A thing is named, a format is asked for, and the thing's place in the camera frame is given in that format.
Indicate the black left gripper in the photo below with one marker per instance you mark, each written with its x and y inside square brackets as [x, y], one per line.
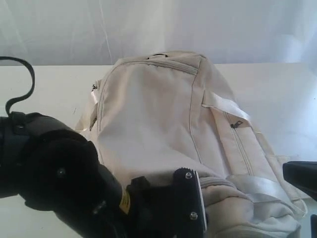
[96, 205]

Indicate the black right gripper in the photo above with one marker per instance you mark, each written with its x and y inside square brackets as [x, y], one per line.
[302, 175]

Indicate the beige fabric duffel bag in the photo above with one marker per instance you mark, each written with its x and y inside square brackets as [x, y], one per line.
[154, 114]

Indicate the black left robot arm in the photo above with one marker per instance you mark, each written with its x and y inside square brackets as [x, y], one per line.
[30, 146]

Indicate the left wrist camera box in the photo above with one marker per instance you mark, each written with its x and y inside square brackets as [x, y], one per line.
[189, 211]

